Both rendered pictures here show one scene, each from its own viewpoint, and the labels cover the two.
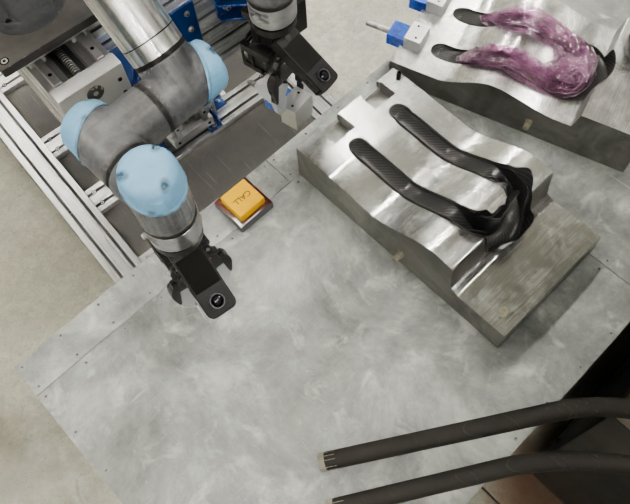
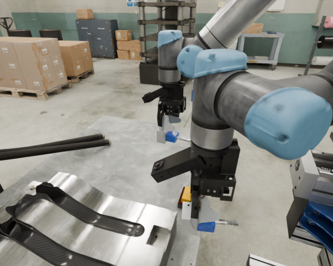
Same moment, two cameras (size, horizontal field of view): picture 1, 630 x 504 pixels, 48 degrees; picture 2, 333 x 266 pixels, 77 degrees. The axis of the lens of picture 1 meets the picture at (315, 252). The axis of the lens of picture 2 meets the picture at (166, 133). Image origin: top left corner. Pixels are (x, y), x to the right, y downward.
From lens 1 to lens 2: 123 cm
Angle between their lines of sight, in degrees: 81
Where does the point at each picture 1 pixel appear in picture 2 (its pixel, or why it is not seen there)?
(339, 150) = (148, 221)
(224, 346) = (160, 155)
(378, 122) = (129, 256)
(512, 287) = not seen: hidden behind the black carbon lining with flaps
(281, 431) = (126, 145)
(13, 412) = (252, 218)
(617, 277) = not seen: outside the picture
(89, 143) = not seen: hidden behind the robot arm
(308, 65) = (170, 158)
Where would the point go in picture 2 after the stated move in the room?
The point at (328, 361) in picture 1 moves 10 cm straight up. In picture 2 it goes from (118, 164) to (115, 144)
